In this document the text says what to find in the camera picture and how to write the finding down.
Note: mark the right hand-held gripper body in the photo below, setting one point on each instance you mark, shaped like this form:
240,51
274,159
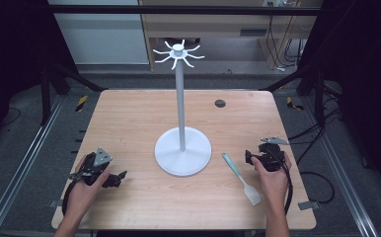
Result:
270,158

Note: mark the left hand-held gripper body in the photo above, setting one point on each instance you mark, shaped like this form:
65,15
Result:
94,161

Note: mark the person's right hand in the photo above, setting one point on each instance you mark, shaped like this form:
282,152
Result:
272,186

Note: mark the person's left hand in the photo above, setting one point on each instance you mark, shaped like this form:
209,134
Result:
84,194

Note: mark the dark round table grommet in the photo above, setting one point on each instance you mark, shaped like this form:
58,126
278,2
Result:
220,103

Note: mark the white hook stand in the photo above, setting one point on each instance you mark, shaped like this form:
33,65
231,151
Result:
181,144

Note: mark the black metal stand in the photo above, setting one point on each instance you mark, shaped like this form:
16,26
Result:
57,85
307,85

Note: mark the white cabinet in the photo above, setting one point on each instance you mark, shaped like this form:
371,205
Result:
103,36

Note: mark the grey metal table bracket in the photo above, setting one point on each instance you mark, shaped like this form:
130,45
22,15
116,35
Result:
308,205
53,203

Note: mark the aluminium floor rail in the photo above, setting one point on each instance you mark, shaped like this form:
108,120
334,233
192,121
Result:
17,168
343,171

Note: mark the black horizontal frame bar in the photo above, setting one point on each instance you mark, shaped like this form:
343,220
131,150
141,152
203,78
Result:
178,10

